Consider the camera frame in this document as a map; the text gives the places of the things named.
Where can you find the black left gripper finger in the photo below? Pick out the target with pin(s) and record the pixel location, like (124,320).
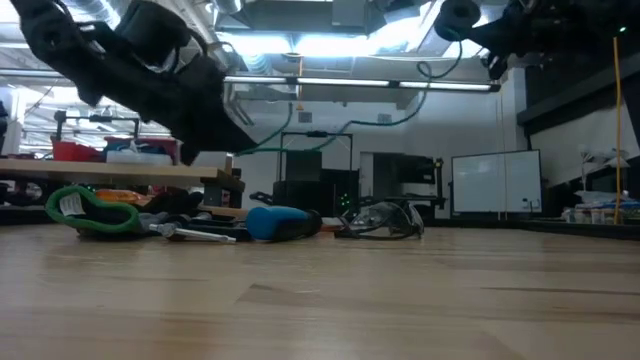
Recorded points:
(192,147)
(230,135)

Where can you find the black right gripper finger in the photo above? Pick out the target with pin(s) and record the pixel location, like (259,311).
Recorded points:
(495,32)

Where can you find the clear safety glasses black frame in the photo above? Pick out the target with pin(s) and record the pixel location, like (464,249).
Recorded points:
(385,217)

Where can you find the wooden background workbench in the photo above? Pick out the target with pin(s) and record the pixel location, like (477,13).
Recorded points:
(125,174)

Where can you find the black C-clamp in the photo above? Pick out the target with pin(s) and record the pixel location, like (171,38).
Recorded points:
(200,233)

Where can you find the black equipment rack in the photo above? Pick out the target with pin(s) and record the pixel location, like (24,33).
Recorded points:
(305,200)

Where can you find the red plastic tub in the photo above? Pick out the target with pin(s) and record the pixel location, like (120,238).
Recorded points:
(75,151)

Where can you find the grey black work glove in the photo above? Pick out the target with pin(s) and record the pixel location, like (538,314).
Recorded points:
(100,217)

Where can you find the long ceiling light fixture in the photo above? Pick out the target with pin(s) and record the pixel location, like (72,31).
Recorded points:
(350,82)

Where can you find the white whiteboard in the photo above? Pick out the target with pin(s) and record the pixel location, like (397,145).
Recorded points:
(495,182)

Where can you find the black background gantry frame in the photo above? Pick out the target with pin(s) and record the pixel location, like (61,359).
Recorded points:
(100,119)

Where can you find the black workstation frame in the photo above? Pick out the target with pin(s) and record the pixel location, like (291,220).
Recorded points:
(400,170)

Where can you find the black aluminium table frame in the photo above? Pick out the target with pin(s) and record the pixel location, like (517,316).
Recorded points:
(550,228)

